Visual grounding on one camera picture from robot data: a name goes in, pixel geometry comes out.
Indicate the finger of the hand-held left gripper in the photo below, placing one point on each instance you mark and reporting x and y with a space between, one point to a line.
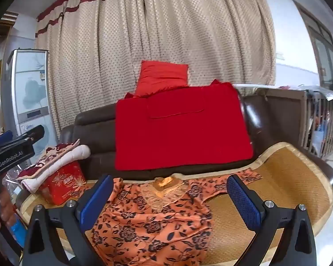
33 133
2 138

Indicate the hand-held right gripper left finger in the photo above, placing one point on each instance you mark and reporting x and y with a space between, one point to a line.
95 202

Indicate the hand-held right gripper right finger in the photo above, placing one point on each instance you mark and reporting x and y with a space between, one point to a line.
242 205

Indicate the orange floral blouse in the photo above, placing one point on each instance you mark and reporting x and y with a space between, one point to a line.
144 221

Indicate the person's left hand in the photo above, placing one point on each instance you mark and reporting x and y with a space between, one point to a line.
5 207

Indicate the clear plastic wrap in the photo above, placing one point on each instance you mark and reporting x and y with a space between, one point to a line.
12 181

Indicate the red gift box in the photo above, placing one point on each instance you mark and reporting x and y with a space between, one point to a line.
63 183

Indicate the folded white patterned quilt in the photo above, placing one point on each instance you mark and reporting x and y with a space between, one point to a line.
72 151

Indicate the white standing air conditioner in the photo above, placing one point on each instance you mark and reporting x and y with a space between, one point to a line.
30 88

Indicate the woven bamboo mat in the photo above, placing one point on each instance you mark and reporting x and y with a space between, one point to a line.
280 177

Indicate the dark brown leather sofa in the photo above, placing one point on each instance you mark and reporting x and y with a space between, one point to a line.
100 133

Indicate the red blanket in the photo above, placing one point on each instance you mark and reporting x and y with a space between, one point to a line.
183 130

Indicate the wooden crib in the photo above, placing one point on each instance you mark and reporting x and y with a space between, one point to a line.
310 122

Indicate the red pillow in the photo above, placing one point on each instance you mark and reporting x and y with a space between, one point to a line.
161 77

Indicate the beige dotted curtain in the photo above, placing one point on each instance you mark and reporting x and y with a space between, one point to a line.
155 27

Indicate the brown framed window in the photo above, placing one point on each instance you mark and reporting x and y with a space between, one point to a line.
324 55

